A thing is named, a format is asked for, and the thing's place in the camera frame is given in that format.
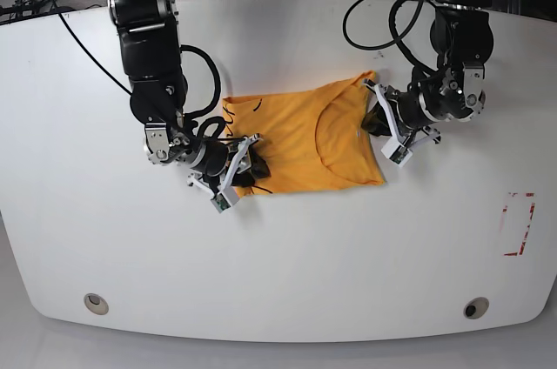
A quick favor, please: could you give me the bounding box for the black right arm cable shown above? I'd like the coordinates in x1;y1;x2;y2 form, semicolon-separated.
180;44;222;120

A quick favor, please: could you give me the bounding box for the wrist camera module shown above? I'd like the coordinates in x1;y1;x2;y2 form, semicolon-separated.
381;137;413;168
211;187;239;213

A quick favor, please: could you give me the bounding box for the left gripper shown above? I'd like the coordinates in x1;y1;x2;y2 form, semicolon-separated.
360;78;441;152

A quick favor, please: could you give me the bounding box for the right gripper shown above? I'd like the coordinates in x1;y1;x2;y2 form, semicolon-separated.
187;133;271;200

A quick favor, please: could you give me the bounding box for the orange T-shirt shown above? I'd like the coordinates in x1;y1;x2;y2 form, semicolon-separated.
222;70;385;197

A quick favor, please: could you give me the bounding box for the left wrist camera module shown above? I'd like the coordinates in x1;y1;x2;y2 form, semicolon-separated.
381;137;413;168

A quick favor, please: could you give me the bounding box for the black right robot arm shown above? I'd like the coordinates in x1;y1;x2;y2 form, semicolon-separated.
108;0;269;211

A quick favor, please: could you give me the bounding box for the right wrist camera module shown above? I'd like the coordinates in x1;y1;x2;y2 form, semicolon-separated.
211;187;239;213

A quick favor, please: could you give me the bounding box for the right table cable grommet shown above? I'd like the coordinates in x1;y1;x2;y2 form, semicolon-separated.
463;297;490;319

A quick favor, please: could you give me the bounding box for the table cable grommet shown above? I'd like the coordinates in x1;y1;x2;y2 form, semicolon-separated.
84;293;109;316
463;297;490;319

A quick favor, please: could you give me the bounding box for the red tape rectangle marking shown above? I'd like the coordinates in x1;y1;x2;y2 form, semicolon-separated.
499;192;536;257

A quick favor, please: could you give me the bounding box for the left table cable grommet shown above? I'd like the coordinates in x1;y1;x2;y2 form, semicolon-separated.
84;293;109;316

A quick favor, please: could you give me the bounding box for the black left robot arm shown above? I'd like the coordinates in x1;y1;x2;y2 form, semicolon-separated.
361;0;494;155

